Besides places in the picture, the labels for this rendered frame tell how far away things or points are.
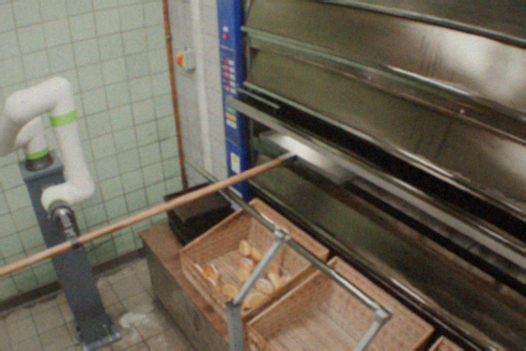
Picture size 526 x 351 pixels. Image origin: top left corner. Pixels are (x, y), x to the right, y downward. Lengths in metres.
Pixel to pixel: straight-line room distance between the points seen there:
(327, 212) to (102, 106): 1.54
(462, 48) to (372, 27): 0.34
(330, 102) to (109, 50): 1.49
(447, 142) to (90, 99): 2.06
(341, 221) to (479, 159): 0.75
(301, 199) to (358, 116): 0.59
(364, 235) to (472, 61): 0.85
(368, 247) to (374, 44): 0.79
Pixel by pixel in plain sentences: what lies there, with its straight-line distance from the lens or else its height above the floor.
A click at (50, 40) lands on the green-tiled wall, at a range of 2.66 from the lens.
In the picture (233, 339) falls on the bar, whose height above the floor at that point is 0.78.
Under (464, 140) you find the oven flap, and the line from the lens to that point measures 1.39.
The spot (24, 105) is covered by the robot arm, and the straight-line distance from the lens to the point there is 1.70.
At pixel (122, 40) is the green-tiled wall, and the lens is 2.77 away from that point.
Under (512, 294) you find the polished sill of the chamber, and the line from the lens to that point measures 1.50.
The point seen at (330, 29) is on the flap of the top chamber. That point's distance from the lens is 1.65.
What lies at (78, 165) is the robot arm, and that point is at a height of 1.31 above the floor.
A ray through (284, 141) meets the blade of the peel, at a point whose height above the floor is 1.18.
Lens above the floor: 2.11
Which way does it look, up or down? 29 degrees down
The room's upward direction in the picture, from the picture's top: 2 degrees counter-clockwise
